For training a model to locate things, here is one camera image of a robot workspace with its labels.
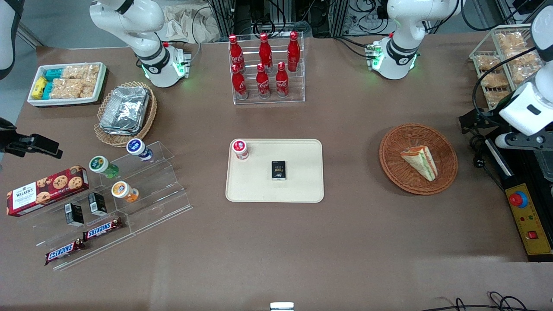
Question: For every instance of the bagged fried snack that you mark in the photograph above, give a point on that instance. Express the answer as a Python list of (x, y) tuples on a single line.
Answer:
[(525, 74), (496, 97), (520, 56), (488, 63), (494, 80), (509, 40)]

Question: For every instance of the light wicker basket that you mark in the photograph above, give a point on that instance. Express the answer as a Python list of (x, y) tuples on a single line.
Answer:
[(149, 116)]

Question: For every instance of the red lid yogurt cup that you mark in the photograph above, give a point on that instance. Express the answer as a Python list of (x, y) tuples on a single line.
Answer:
[(240, 149)]

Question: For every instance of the orange lid cup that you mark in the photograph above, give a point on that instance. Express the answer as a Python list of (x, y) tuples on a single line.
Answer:
[(122, 190)]

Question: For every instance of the beige plastic tray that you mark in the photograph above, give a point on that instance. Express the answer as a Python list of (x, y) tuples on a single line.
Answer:
[(302, 185)]

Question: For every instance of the small white object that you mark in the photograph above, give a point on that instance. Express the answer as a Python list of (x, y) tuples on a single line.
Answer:
[(281, 306)]

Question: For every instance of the red Walkers cookie box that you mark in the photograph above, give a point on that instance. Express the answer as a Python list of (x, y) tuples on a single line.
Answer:
[(43, 192)]

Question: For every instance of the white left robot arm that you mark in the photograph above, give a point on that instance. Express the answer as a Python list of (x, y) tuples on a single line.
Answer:
[(402, 26)]

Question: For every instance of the small black box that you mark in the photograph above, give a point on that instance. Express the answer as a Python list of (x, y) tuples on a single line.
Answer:
[(97, 204), (278, 170), (74, 214)]

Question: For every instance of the crumpled beige cloth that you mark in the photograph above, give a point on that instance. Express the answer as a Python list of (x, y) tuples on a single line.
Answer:
[(185, 23)]

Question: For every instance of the stack of foil trays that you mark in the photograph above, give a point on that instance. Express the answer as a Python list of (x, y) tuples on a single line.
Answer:
[(125, 110)]

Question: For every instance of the green lid cup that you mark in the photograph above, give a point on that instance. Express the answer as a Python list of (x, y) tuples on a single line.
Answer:
[(100, 165)]

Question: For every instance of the red cola bottle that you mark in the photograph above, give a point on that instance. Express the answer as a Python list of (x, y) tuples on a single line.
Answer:
[(239, 84), (281, 82), (293, 52), (262, 83), (265, 51), (236, 52)]

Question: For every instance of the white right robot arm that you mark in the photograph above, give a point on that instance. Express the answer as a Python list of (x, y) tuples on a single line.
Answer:
[(142, 26)]

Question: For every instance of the clear acrylic bottle rack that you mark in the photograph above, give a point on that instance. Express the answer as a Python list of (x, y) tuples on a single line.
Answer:
[(298, 86)]

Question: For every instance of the bagged rice cracker snack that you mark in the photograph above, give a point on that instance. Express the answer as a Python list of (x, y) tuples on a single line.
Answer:
[(90, 71), (67, 88), (71, 72)]

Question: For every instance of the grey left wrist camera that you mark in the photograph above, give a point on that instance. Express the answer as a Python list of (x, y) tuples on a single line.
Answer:
[(518, 141)]

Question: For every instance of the Snickers bar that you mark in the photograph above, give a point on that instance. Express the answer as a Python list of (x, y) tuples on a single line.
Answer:
[(102, 229), (64, 252)]

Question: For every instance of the brown wicker basket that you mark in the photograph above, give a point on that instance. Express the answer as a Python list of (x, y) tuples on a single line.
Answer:
[(402, 172)]

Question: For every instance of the yellow emergency stop box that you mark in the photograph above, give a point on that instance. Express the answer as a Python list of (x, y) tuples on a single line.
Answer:
[(529, 216)]

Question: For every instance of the aluminium frame rack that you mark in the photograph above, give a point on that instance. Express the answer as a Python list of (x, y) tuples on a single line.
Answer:
[(242, 17)]

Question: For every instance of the triangular sandwich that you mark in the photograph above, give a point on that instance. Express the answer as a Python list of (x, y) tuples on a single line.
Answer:
[(421, 162)]

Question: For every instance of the yellow snack pack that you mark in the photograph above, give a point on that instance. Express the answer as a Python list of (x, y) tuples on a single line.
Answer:
[(39, 87)]

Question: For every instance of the blue lid cup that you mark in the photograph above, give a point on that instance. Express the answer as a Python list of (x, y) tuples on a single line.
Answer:
[(137, 148)]

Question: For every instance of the black countertop appliance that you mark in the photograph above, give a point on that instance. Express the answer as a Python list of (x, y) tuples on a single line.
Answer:
[(501, 160)]

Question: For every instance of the white plastic bin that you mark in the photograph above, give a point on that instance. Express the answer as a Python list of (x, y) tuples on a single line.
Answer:
[(101, 86)]

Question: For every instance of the teal snack pack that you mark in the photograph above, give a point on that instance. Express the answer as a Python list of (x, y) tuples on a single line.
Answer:
[(54, 74), (47, 90)]

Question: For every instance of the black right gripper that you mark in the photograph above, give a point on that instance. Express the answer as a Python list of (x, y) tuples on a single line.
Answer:
[(9, 139)]

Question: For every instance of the clear acrylic stepped display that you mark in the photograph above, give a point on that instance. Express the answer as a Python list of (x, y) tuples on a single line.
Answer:
[(160, 190)]

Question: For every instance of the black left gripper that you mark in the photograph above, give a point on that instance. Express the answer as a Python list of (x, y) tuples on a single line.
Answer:
[(483, 115)]

